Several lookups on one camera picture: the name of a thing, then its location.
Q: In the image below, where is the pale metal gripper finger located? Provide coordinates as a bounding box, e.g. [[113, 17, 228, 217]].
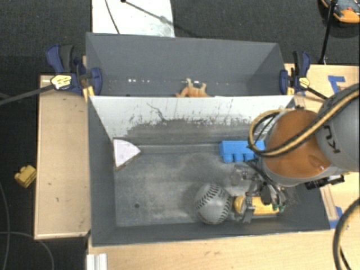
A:
[[246, 183, 261, 199], [241, 197, 256, 224]]

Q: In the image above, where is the blue toy brick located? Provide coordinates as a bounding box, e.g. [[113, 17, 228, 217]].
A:
[[218, 140, 267, 164]]

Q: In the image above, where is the yellow toy brick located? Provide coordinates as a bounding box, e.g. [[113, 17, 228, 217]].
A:
[[13, 165, 38, 189]]

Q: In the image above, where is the pale wood board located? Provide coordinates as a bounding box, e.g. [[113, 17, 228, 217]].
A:
[[33, 74, 92, 240]]

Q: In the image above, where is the yellow plastic toy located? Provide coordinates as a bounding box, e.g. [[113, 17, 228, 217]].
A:
[[233, 195, 281, 216]]

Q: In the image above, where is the black cylinder on white bracket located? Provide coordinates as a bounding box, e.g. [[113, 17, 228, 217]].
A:
[[304, 174, 345, 191]]

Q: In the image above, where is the orange toy animal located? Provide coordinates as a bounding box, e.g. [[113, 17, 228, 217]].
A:
[[175, 77, 212, 98]]

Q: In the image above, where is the grey metal bin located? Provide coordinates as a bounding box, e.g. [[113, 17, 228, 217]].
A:
[[84, 31, 331, 247]]

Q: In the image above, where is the white quarter-round block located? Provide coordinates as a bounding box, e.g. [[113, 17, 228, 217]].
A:
[[112, 138, 142, 170]]

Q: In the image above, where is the grey baseball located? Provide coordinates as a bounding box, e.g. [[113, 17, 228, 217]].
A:
[[193, 183, 234, 226]]

